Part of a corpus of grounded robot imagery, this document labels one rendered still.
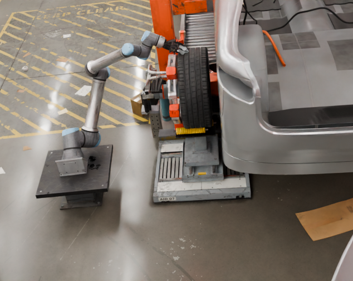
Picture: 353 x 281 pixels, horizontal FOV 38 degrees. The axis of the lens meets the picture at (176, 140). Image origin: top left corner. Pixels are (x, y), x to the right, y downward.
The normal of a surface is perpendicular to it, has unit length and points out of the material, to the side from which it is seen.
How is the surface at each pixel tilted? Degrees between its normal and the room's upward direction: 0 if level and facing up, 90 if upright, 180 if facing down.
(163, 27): 90
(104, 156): 0
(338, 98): 19
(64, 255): 0
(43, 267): 0
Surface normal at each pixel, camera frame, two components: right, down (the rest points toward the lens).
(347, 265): -0.38, -0.35
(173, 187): -0.11, -0.79
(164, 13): -0.04, 0.60
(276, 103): -0.11, -0.56
